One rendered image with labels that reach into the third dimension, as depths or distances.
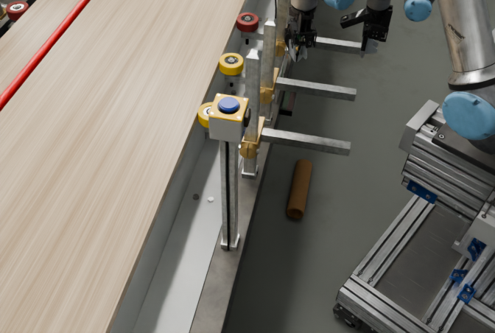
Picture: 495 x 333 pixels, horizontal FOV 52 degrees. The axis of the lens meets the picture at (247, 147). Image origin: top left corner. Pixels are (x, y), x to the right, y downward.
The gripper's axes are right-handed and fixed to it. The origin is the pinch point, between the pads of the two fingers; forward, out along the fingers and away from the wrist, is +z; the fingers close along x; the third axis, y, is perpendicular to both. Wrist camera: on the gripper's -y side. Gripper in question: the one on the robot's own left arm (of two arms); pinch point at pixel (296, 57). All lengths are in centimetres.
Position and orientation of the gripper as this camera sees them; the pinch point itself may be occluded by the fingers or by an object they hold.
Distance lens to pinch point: 163.5
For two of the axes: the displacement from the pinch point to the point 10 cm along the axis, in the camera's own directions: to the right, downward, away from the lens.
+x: 9.9, -0.8, 1.1
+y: 1.3, 7.3, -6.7
